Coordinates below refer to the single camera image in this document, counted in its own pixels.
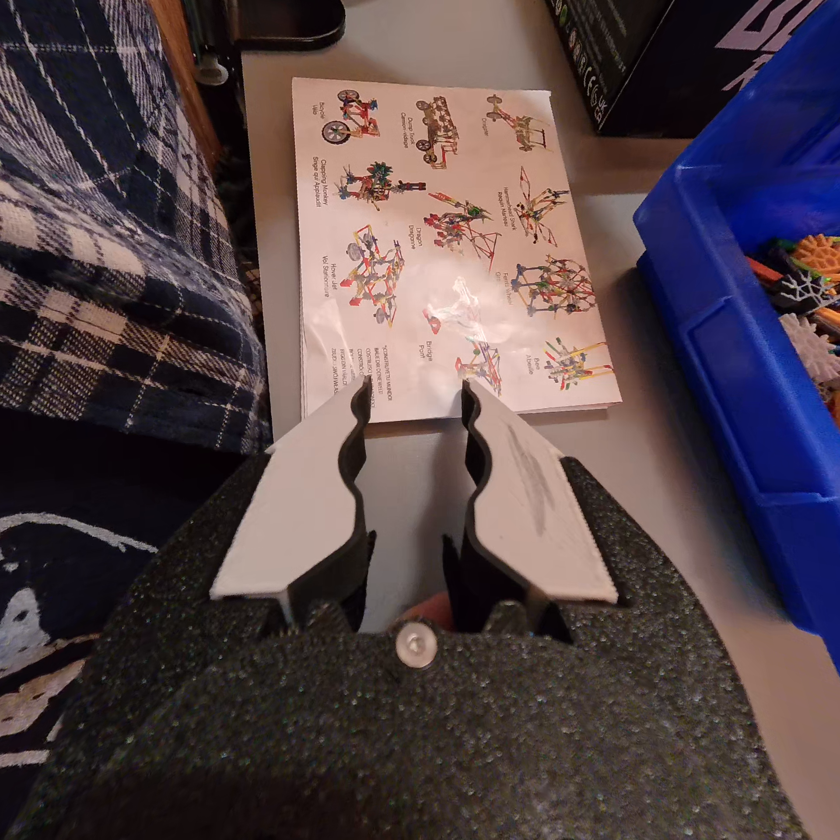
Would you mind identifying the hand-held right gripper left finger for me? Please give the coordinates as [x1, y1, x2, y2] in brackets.
[210, 384, 378, 626]

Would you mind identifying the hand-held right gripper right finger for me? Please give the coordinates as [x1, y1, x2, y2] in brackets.
[443, 380, 619, 626]

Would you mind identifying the blue plastic bin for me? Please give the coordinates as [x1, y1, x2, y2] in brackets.
[634, 40, 840, 673]

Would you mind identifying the printed toy model leaflet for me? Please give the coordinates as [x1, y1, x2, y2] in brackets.
[292, 77, 624, 425]

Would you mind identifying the pile of colourful toy pieces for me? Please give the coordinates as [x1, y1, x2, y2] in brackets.
[742, 234, 840, 424]

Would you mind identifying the person's clothed body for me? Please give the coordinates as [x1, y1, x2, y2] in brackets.
[0, 0, 273, 840]

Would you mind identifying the black cardboard box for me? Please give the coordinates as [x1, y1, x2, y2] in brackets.
[545, 0, 840, 137]

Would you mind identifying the wooden post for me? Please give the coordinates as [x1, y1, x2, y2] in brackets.
[145, 0, 224, 132]

